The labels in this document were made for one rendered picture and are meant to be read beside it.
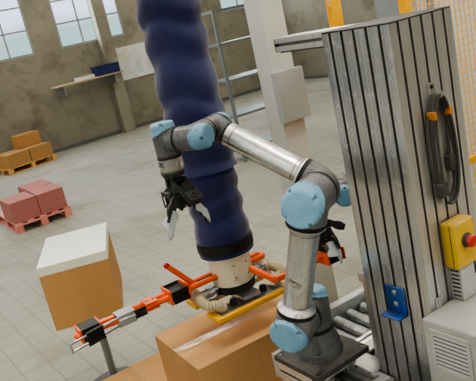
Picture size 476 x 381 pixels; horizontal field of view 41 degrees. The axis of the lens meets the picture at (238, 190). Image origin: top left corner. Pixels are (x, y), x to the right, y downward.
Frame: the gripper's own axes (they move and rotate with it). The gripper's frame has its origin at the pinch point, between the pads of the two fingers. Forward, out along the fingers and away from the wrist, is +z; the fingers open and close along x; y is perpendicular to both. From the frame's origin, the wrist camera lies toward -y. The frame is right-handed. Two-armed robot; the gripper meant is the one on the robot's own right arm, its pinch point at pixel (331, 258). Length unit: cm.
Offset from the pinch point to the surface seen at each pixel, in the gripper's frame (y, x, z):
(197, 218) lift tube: 40, -23, -28
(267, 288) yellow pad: 21.5, -16.5, 8.0
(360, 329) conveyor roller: -36, -38, 61
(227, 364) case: 50, -8, 25
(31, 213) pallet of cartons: -12, -678, 94
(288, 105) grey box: -75, -118, -41
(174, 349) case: 61, -29, 21
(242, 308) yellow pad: 36.8, -11.4, 8.6
